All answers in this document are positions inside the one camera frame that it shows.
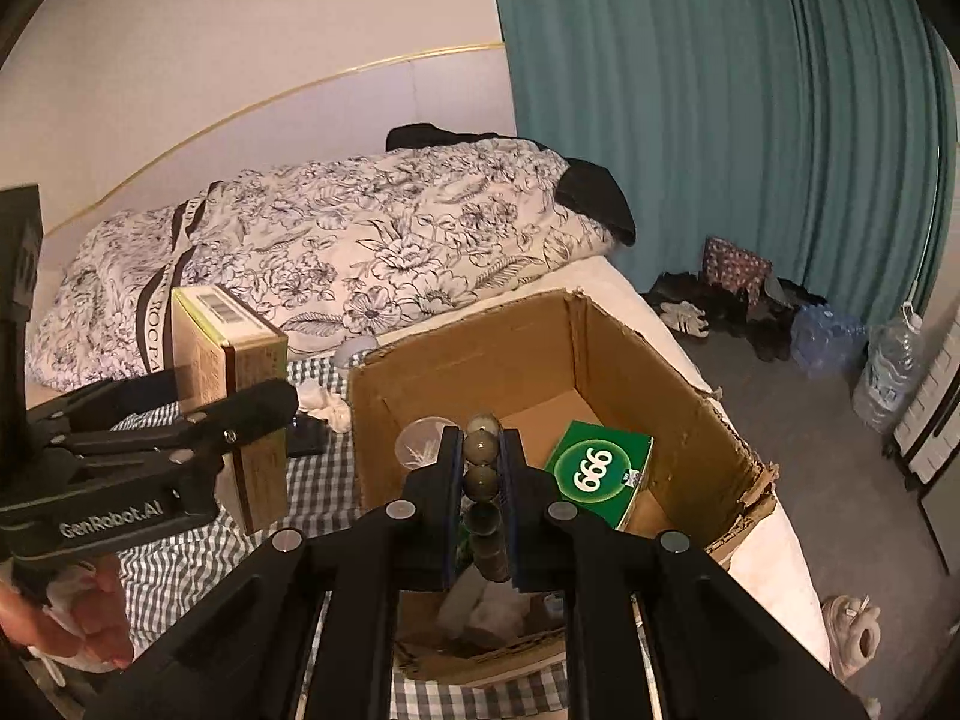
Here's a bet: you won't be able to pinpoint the white suitcase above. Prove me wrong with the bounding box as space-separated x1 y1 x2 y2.
893 337 958 484

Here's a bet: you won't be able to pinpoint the patterned red bag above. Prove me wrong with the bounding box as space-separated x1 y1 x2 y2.
701 236 773 307

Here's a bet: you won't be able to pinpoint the large clear water jug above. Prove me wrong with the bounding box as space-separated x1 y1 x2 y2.
853 301 923 434

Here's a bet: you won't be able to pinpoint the brown cardboard box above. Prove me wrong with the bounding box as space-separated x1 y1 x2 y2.
346 286 783 688

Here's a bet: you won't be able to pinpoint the crumpled white tissue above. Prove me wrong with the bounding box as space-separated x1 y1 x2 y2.
296 379 352 434

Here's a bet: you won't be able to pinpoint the person's left hand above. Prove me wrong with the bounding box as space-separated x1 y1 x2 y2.
2 554 133 670

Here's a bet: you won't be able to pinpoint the tan rectangular carton box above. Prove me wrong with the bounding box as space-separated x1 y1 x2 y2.
169 283 292 536

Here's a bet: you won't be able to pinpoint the teal curtain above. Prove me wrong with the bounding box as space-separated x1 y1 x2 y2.
496 0 955 323

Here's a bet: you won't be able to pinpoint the floral white duvet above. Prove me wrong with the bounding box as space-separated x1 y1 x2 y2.
26 138 620 392

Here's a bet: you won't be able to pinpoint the grey mini fridge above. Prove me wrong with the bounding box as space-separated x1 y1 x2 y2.
921 458 960 575

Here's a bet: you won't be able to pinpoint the clear plastic cup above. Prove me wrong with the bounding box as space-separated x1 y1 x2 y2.
394 416 451 470

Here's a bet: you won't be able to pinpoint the pile of dark shoes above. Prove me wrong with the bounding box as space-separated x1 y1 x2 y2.
644 273 827 362

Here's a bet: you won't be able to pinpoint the green 999 medicine box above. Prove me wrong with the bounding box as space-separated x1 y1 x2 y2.
544 421 654 530

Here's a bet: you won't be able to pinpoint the black garment on bed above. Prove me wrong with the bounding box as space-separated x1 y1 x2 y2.
384 122 636 247

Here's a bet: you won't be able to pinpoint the pack of water bottles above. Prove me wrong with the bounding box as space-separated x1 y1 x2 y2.
791 304 867 379

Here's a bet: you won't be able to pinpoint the white sneakers by curtain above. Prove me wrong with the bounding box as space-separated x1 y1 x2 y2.
659 301 709 340

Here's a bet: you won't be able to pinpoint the beige fluffy slipper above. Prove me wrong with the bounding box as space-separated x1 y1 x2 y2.
822 595 882 683

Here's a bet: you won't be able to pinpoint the string of dark beads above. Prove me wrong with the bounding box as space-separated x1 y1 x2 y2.
460 411 514 586

